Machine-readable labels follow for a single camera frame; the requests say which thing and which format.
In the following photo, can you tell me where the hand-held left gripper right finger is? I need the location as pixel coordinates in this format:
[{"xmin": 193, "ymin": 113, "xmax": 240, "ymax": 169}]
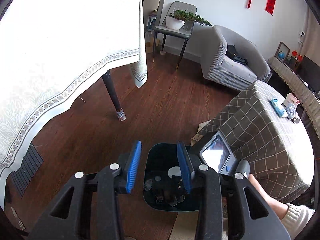
[{"xmin": 177, "ymin": 141, "xmax": 292, "ymax": 240}]

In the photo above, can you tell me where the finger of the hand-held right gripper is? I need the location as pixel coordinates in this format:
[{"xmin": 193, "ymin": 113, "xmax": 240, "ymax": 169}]
[
  {"xmin": 150, "ymin": 176, "xmax": 170, "ymax": 202},
  {"xmin": 171, "ymin": 174, "xmax": 187, "ymax": 200}
]

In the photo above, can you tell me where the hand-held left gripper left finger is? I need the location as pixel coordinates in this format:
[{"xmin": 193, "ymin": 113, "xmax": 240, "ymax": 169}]
[{"xmin": 27, "ymin": 141, "xmax": 142, "ymax": 240}]

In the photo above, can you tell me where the white round lid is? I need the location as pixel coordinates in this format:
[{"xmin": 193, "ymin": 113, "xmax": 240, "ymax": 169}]
[{"xmin": 168, "ymin": 167, "xmax": 182, "ymax": 179}]

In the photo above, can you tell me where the dark trash bin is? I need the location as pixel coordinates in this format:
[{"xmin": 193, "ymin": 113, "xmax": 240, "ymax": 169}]
[{"xmin": 142, "ymin": 142, "xmax": 200, "ymax": 212}]

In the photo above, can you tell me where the person's right forearm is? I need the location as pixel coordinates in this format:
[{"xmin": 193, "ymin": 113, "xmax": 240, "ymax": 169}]
[{"xmin": 247, "ymin": 174, "xmax": 315, "ymax": 234}]

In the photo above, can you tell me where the flat cardboard piece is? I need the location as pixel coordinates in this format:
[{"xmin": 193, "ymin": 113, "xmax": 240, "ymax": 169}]
[{"xmin": 191, "ymin": 121, "xmax": 212, "ymax": 147}]

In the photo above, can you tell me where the beige floor mat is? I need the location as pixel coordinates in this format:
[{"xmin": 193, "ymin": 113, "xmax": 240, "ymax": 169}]
[{"xmin": 169, "ymin": 211, "xmax": 200, "ymax": 240}]

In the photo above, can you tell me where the grey checked tablecloth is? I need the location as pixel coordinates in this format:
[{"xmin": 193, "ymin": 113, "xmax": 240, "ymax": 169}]
[{"xmin": 200, "ymin": 80, "xmax": 314, "ymax": 203}]

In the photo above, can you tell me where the blue wet wipes pack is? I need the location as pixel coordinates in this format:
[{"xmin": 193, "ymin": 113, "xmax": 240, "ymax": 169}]
[{"xmin": 270, "ymin": 99, "xmax": 287, "ymax": 117}]

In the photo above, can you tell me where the black table leg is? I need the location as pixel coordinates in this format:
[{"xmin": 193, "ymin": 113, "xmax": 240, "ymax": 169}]
[{"xmin": 102, "ymin": 70, "xmax": 127, "ymax": 122}]

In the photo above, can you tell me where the crumpled pale blue paper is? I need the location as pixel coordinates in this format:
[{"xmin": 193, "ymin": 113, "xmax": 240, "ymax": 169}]
[{"xmin": 286, "ymin": 104, "xmax": 298, "ymax": 119}]

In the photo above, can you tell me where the pink cardboard box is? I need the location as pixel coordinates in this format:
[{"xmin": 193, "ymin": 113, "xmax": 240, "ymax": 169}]
[{"xmin": 282, "ymin": 93, "xmax": 300, "ymax": 107}]

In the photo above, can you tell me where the grey armchair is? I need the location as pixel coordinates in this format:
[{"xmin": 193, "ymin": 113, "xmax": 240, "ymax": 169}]
[{"xmin": 201, "ymin": 25, "xmax": 272, "ymax": 92}]

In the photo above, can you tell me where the black bag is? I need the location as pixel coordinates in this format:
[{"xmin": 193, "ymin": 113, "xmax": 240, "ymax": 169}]
[{"xmin": 226, "ymin": 44, "xmax": 248, "ymax": 66}]

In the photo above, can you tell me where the dark ribbed floor mat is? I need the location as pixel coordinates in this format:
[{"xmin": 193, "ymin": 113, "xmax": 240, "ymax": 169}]
[{"xmin": 10, "ymin": 144, "xmax": 44, "ymax": 197}]

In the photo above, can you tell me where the framed globe picture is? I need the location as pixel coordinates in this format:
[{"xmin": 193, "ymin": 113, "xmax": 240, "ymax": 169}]
[{"xmin": 275, "ymin": 41, "xmax": 290, "ymax": 64}]

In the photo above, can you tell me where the black monitor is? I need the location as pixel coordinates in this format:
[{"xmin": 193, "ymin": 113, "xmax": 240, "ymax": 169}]
[{"xmin": 299, "ymin": 56, "xmax": 320, "ymax": 93}]

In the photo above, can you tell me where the potted plant white pot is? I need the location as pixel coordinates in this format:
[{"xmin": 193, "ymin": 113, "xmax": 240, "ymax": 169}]
[{"xmin": 165, "ymin": 9, "xmax": 212, "ymax": 30}]

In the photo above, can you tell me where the white patterned tablecloth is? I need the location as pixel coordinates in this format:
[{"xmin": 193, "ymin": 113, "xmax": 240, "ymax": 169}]
[{"xmin": 0, "ymin": 0, "xmax": 148, "ymax": 178}]

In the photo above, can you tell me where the grey dining chair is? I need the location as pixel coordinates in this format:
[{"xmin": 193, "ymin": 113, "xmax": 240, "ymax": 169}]
[{"xmin": 153, "ymin": 1, "xmax": 198, "ymax": 70}]

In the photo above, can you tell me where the beige curtain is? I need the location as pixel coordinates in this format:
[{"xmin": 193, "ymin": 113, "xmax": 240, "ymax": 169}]
[{"xmin": 304, "ymin": 4, "xmax": 320, "ymax": 60}]

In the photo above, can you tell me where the red wall scroll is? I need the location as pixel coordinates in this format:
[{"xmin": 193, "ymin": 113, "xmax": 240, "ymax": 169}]
[{"xmin": 265, "ymin": 0, "xmax": 277, "ymax": 15}]

